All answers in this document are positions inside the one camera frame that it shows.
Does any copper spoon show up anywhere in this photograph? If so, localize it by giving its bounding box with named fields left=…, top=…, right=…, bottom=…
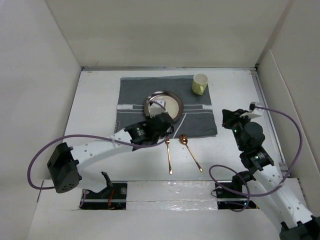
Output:
left=179, top=134, right=203, bottom=172

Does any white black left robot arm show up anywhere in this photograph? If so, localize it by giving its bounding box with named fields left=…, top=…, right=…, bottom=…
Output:
left=47, top=113, right=174, bottom=199

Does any grey striped cloth placemat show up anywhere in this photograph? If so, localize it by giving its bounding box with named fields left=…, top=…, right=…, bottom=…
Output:
left=114, top=75, right=218, bottom=139

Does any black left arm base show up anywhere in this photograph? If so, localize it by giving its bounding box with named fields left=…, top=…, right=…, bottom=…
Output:
left=79, top=181, right=128, bottom=211

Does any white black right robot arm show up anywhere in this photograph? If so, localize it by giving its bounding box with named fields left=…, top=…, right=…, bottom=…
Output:
left=222, top=107, right=320, bottom=240

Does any copper fork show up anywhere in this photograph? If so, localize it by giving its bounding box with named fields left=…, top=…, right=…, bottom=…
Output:
left=165, top=137, right=173, bottom=175

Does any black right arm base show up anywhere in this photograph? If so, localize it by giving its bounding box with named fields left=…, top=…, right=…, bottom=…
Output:
left=211, top=184, right=258, bottom=211

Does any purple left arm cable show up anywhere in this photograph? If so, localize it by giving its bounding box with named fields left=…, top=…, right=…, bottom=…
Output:
left=26, top=99, right=173, bottom=208

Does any yellow plastic cup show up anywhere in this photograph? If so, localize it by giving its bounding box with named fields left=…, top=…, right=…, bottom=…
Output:
left=192, top=73, right=209, bottom=96

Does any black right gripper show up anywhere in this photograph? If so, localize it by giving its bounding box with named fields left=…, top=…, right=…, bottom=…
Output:
left=221, top=108, right=252, bottom=151

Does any brown rimmed cream plate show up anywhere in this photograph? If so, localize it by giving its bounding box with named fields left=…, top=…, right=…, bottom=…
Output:
left=143, top=90, right=184, bottom=122

